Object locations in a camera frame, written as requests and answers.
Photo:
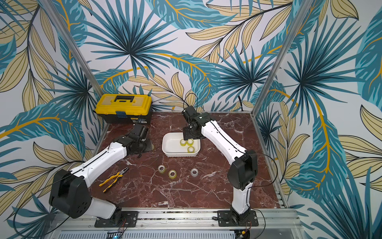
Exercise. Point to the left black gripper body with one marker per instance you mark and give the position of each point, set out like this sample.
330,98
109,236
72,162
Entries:
145,146

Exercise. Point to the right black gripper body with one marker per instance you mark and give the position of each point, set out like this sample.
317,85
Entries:
189,133

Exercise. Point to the yellow tape roll six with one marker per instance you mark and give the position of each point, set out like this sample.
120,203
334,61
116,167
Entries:
190,142

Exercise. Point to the yellow tape roll five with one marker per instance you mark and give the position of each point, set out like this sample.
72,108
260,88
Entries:
183,142

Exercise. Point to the yellow tape roll one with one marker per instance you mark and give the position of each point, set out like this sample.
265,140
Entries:
191,149

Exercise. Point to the white plastic storage box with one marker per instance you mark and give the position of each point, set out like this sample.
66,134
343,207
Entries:
172,148

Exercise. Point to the yellow tape roll three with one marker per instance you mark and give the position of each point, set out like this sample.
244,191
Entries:
161,169

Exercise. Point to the yellow tape roll four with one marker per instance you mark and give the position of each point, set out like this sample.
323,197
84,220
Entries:
172,174

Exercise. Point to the clear white tape roll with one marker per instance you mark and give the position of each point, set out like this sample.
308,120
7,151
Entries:
194,172

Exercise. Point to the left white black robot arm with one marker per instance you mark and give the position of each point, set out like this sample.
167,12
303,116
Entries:
70,189

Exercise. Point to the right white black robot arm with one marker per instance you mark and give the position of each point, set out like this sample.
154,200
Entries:
243,163

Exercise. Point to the yellow black toolbox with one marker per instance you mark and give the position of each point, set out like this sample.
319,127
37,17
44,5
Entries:
125,108

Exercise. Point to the yellow black pliers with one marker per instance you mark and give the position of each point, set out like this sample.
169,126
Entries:
113,179

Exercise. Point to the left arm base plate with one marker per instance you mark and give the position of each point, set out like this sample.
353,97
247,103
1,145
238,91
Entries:
120,219

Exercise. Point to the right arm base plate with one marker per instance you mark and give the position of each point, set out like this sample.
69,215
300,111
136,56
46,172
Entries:
229,218

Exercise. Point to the aluminium front rail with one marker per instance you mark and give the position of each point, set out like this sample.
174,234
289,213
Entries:
157,223

